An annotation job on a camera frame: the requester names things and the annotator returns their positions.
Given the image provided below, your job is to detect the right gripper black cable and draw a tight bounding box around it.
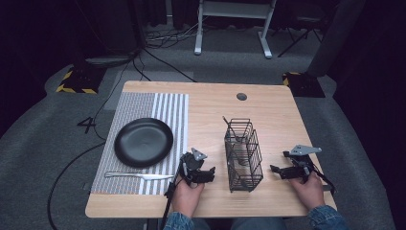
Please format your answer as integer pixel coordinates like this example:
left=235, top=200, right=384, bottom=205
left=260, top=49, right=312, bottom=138
left=311, top=162, right=337, bottom=196

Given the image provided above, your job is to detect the silver table knife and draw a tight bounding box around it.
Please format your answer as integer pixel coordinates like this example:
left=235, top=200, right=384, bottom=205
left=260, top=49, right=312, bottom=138
left=103, top=171, right=175, bottom=181

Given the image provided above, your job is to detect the dark utensil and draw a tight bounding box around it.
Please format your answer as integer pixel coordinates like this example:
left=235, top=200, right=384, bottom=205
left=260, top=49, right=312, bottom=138
left=221, top=115, right=244, bottom=151

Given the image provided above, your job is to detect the grey striped placemat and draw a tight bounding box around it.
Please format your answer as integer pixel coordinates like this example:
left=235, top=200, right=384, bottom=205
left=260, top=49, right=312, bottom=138
left=90, top=91, right=190, bottom=196

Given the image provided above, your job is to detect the black yellow striped base plate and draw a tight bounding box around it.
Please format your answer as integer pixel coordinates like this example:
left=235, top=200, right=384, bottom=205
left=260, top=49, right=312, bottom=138
left=55, top=64, right=108, bottom=96
left=282, top=71, right=327, bottom=99

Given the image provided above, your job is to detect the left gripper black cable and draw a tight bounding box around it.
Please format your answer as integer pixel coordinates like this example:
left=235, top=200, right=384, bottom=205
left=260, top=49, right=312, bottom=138
left=158, top=161, right=188, bottom=230

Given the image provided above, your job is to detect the black round plate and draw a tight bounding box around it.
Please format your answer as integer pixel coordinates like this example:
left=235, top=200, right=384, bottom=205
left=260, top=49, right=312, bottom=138
left=113, top=117, right=174, bottom=169

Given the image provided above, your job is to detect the bundle of floor cables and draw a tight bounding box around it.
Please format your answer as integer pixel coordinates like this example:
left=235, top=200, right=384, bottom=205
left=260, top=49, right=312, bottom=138
left=145, top=15, right=205, bottom=50

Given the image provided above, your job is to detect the person's right hand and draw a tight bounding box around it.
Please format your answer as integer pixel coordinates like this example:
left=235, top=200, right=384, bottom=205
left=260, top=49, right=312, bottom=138
left=288, top=172, right=327, bottom=212

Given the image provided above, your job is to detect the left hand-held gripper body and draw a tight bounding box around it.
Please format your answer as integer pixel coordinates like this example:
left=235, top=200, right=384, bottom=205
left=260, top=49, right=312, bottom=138
left=177, top=147, right=209, bottom=187

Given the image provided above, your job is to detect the person's left hand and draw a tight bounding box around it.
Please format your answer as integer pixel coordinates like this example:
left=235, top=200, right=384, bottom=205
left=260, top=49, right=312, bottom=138
left=171, top=178, right=206, bottom=219

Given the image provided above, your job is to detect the grey post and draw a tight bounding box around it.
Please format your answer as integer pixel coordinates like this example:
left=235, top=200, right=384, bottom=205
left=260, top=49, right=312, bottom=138
left=305, top=0, right=367, bottom=78

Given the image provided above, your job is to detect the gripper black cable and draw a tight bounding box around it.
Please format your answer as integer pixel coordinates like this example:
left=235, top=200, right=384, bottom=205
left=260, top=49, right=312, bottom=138
left=311, top=162, right=337, bottom=196
left=158, top=161, right=188, bottom=230

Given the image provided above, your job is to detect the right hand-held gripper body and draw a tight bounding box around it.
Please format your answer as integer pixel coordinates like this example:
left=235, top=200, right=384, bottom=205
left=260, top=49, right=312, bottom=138
left=282, top=144, right=323, bottom=185

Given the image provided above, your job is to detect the long black floor cable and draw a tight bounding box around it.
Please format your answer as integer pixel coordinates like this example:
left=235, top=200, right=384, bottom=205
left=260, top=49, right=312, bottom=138
left=46, top=56, right=146, bottom=230

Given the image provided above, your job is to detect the black wire cutlery basket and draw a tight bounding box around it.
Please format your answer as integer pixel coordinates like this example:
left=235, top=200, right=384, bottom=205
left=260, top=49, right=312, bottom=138
left=223, top=118, right=265, bottom=194

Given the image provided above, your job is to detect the black tripod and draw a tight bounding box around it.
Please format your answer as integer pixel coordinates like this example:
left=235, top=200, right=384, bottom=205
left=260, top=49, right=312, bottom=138
left=277, top=13, right=324, bottom=58

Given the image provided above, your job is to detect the white desk frame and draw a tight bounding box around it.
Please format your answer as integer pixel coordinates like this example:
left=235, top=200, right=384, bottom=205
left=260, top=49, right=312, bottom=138
left=193, top=0, right=278, bottom=59

